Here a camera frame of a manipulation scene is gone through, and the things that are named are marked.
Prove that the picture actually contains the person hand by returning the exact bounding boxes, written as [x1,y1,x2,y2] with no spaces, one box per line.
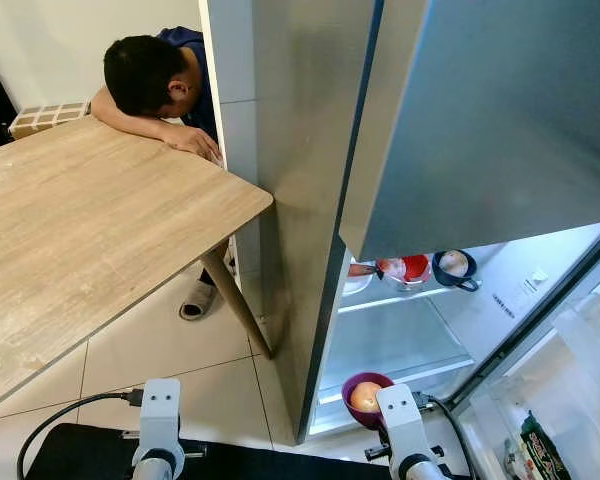
[163,122,224,163]

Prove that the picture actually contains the yellow onion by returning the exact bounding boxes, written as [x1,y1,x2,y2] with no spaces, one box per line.
[349,381,384,414]

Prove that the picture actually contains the maroon bowl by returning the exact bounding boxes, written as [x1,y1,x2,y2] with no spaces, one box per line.
[341,372,396,432]

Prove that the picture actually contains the silver fridge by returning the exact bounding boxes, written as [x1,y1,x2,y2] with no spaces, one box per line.
[198,0,600,446]

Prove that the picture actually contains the glass fridge shelf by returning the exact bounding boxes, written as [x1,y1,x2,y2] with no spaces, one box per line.
[338,262,501,314]

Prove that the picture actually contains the man in blue shirt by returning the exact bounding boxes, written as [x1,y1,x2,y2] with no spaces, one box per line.
[103,27,231,321]

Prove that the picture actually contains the light wooden table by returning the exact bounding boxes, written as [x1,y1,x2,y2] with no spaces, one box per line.
[0,112,274,419]

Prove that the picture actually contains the cardboard box with white dividers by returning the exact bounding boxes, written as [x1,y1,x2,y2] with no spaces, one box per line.
[8,100,91,140]

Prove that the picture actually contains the grey sandal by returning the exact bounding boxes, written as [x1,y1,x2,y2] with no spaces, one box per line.
[178,280,221,322]

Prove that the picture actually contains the tapered wooden table leg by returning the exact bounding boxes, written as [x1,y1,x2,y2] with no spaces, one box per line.
[200,245,274,359]

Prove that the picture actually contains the white plate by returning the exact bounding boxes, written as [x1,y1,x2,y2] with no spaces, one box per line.
[342,270,376,297]

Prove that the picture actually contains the pink white food lump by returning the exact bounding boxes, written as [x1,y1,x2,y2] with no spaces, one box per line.
[378,258,409,286]

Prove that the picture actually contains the red bowl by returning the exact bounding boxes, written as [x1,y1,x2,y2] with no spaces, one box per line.
[380,254,431,291]

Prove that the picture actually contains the dark blue mug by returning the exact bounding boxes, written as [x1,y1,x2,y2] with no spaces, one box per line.
[431,249,481,294]

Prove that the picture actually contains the beige round food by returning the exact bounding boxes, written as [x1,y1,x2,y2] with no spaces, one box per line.
[440,252,470,278]

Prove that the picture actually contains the silver freezer door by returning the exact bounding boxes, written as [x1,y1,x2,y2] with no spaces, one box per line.
[338,0,600,263]

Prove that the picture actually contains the black floor mat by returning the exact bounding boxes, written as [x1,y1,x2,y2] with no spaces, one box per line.
[24,420,473,480]

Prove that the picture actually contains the green food packet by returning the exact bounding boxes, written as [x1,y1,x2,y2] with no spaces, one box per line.
[520,410,573,480]

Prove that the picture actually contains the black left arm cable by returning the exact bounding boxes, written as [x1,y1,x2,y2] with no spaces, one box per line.
[16,389,144,480]

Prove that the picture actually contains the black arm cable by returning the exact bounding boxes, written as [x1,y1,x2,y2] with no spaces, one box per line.
[412,392,478,480]
[16,389,144,480]

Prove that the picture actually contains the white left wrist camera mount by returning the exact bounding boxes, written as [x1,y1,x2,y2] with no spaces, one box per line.
[137,378,186,459]

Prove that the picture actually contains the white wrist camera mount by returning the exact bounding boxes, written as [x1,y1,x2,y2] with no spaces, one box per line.
[375,384,433,469]
[137,378,186,459]

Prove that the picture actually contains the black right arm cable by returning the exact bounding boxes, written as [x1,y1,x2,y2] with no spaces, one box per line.
[412,392,478,480]

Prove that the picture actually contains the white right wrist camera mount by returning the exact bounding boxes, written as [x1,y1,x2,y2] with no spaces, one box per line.
[375,384,433,469]

